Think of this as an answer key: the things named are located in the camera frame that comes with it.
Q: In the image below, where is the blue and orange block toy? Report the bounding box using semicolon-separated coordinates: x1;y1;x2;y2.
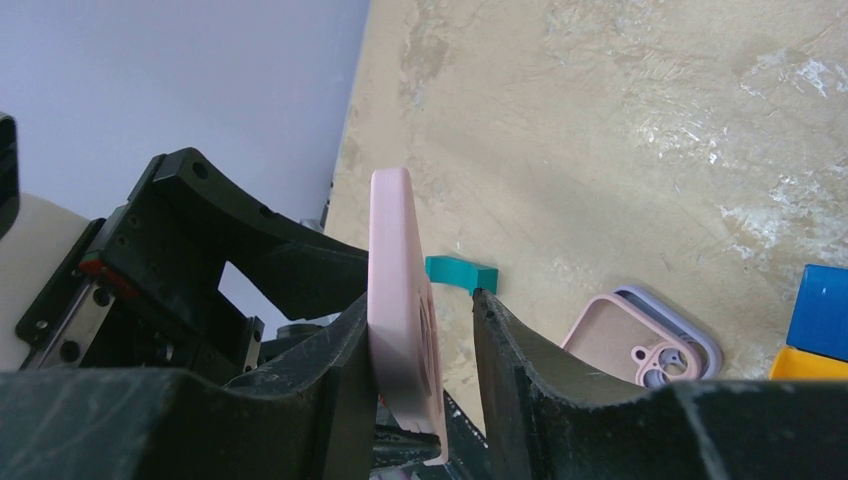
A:
769;264;847;381

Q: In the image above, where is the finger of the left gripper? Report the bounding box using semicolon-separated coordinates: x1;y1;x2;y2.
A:
370;390;495;480

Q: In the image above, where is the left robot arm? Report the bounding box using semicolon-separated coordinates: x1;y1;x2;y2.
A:
1;114;492;479

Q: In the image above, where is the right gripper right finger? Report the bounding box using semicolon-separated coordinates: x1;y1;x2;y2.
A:
473;289;847;479

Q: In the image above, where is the teal curved piece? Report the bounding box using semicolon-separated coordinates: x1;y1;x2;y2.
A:
425;255;499;295

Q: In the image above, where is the lilac phone case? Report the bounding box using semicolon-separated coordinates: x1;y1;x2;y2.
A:
613;285;724;379

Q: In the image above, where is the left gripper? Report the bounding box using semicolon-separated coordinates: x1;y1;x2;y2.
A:
14;148;368;384

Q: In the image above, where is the phone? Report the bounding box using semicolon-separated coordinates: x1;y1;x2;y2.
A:
367;167;449;466

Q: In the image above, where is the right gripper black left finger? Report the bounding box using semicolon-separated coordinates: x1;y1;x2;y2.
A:
1;299;377;479

